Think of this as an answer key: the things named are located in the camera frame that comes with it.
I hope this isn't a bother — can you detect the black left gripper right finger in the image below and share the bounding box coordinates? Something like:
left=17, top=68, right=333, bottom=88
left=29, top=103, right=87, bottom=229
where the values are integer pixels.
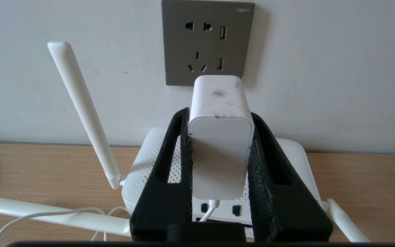
left=247, top=112, right=334, bottom=242

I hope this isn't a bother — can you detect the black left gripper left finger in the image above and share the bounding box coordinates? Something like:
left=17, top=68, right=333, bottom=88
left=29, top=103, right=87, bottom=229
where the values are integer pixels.
left=129, top=107, right=194, bottom=242

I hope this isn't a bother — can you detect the white power adapter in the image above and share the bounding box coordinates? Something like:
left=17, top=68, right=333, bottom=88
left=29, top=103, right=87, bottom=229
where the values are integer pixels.
left=188, top=75, right=255, bottom=200

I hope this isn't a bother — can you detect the white router with antennas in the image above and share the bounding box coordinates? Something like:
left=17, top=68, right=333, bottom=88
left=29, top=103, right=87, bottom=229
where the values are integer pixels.
left=0, top=40, right=371, bottom=242

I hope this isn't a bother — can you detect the white adapter cable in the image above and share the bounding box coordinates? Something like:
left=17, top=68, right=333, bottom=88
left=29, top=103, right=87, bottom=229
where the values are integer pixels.
left=0, top=199, right=220, bottom=247

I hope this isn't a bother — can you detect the grey wall socket plate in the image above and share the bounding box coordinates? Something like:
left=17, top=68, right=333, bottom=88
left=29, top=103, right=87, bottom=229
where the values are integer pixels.
left=161, top=0, right=255, bottom=86

